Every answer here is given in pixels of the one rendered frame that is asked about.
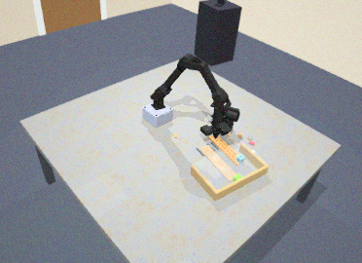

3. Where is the pale orange strip with blue speckles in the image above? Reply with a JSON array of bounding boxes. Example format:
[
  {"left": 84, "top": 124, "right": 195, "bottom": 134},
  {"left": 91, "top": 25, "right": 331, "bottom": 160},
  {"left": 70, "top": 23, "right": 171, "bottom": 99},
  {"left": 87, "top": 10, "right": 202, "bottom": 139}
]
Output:
[{"left": 199, "top": 145, "right": 216, "bottom": 158}]

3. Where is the orange polka-dot strip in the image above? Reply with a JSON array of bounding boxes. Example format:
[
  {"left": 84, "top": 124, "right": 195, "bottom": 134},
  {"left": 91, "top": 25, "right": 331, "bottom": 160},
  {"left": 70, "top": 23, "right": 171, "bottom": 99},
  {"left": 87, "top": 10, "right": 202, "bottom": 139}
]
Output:
[{"left": 209, "top": 135, "right": 230, "bottom": 151}]

